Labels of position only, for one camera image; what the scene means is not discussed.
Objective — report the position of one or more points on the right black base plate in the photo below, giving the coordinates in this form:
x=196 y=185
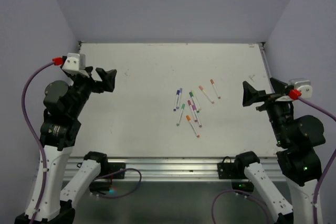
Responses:
x=226 y=169

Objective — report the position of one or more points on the peach marker pen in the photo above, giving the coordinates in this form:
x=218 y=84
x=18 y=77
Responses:
x=207 y=96

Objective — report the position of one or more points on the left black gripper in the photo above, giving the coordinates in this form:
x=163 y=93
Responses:
x=108 y=78

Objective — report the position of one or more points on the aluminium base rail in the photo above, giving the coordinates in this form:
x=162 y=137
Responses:
x=175 y=169

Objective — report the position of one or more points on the yellow marker pen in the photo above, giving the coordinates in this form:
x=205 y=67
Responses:
x=196 y=100

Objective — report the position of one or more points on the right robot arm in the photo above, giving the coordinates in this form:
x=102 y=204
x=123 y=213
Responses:
x=297 y=160

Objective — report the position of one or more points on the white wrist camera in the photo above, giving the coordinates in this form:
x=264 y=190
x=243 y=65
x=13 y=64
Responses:
x=295 y=89
x=74 y=63

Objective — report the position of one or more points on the dark green marker pen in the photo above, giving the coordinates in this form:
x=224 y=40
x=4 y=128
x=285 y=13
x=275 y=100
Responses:
x=193 y=102

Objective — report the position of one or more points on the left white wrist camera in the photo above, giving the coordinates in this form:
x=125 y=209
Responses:
x=74 y=63

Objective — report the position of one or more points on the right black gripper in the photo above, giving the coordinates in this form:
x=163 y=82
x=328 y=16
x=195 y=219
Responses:
x=250 y=94

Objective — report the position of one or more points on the dark purple marker pen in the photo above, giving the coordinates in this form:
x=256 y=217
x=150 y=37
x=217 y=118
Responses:
x=176 y=104

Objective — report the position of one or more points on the magenta marker pen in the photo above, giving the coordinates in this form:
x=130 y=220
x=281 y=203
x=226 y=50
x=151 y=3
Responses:
x=196 y=116

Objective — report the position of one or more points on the light green marker pen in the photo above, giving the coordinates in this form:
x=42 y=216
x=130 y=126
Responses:
x=180 y=114

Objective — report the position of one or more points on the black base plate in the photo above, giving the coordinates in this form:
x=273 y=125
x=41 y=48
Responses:
x=113 y=168
x=226 y=169

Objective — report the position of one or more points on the light blue marker pen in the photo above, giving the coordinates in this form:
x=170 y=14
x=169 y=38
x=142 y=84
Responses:
x=180 y=97

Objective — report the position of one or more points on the pink marker pen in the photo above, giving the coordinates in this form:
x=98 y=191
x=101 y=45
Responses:
x=192 y=111

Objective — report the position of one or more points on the dark orange marker pen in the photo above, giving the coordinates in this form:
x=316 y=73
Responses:
x=192 y=126

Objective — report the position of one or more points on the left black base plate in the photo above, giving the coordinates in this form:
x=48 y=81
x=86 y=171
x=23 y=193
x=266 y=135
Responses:
x=113 y=168

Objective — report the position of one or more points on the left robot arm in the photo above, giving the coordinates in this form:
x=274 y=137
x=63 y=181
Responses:
x=51 y=202

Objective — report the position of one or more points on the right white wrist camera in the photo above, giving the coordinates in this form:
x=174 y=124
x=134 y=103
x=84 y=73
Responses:
x=295 y=89

